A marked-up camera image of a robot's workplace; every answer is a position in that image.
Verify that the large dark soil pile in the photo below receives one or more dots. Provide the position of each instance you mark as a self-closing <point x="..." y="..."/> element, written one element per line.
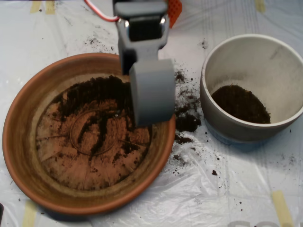
<point x="101" y="92"/>

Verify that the black object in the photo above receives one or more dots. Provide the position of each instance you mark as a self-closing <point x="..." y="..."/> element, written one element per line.
<point x="1" y="215"/>

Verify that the small dark brown crumb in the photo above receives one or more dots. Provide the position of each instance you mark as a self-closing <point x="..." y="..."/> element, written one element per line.
<point x="214" y="172"/>

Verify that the scattered spilled dark soil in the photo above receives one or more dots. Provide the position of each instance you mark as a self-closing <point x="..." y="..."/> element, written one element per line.
<point x="187" y="124"/>

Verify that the terracotta clay dish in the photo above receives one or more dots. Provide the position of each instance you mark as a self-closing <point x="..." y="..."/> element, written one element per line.
<point x="23" y="142"/>

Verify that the small dark soil pile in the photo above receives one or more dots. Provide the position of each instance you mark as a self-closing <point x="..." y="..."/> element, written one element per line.
<point x="241" y="106"/>

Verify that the beige masking tape strip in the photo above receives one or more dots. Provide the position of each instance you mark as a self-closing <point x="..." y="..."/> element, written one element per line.
<point x="281" y="208"/>
<point x="29" y="215"/>
<point x="50" y="7"/>
<point x="35" y="7"/>
<point x="260" y="6"/>

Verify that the white ceramic pot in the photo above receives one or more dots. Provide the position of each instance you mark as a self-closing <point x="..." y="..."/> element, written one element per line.
<point x="248" y="61"/>

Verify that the clear plastic sheet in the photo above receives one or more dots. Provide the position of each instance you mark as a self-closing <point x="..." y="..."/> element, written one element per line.
<point x="213" y="201"/>

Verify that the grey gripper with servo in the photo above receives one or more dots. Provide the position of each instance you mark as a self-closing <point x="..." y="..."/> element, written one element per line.
<point x="142" y="47"/>

